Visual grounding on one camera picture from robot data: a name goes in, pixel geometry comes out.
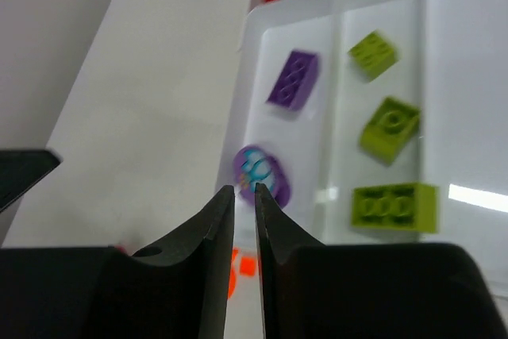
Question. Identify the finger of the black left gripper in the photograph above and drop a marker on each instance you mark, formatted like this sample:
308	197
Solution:
21	169

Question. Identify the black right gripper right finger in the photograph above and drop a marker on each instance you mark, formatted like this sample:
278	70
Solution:
313	290

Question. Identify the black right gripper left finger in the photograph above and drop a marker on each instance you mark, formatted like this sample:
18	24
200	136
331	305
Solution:
176	287

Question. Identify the purple sloped lego brick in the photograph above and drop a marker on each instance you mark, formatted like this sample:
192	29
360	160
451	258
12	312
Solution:
252	165

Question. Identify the lime green lego brick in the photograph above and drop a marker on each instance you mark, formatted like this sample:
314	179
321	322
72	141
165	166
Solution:
373	55

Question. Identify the small orange lego pieces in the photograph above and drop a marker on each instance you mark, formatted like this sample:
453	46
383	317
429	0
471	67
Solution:
248	266

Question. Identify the small red lego brick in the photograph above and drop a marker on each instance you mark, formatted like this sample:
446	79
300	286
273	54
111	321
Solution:
125	247

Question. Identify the lime lego under purple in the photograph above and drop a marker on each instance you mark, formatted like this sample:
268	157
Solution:
389	129

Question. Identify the white divided sorting tray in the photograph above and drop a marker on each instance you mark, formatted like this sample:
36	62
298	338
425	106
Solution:
452	65

